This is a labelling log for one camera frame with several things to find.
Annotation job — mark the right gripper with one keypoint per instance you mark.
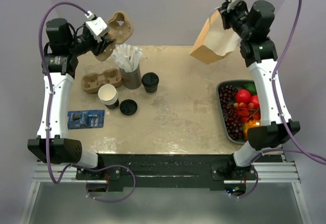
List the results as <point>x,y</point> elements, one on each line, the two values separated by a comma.
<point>227,15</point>

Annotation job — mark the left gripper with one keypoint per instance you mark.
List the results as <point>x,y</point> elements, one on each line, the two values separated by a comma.
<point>100,42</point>

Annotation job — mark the brown paper takeout bag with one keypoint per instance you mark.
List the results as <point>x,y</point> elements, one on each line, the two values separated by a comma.
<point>214,43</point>

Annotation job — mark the cardboard cup carrier top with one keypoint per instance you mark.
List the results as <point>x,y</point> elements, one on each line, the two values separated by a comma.
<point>120,30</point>

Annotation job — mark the cardboard cup carrier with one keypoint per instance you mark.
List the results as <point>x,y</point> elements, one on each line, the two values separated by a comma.
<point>92,82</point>
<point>120,30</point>

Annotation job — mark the black paper coffee cup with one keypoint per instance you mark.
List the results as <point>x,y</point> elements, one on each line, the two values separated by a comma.
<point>151,90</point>

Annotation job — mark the black plastic cup lid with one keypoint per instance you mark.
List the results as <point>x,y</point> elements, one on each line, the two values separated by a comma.
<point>150,79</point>

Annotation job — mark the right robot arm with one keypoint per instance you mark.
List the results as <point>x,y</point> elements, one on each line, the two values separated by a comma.
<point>259,52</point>

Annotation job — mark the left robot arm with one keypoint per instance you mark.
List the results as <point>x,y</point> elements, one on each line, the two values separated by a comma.
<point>52,143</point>

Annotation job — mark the blue battery blister pack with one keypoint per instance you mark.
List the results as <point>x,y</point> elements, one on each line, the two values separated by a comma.
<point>85,119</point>

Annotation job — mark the cardboard cup carrier bottom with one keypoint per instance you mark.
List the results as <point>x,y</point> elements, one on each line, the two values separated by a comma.
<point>92,82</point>

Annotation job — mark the stack of paper cups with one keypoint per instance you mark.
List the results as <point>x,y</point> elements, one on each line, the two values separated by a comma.
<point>108,95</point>

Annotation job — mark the grey fruit tray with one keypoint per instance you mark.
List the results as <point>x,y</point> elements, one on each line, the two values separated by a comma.
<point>239,85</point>

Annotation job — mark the green apple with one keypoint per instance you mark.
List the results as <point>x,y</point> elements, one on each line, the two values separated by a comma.
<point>250,87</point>

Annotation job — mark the red apple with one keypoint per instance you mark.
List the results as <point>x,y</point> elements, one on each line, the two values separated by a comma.
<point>243,96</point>
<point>254,102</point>

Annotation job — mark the cherries pile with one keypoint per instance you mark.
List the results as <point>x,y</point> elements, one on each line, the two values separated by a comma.
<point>247,112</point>

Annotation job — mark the dark red grapes bunch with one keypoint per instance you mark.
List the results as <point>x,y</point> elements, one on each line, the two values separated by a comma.
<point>232,122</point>

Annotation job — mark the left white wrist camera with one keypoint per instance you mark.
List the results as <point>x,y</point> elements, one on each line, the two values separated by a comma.
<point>97,26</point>

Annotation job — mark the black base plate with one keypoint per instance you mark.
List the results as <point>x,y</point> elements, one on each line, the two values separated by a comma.
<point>167,171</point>

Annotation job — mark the aluminium rail frame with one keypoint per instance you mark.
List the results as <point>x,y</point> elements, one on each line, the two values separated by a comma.
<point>177,188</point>

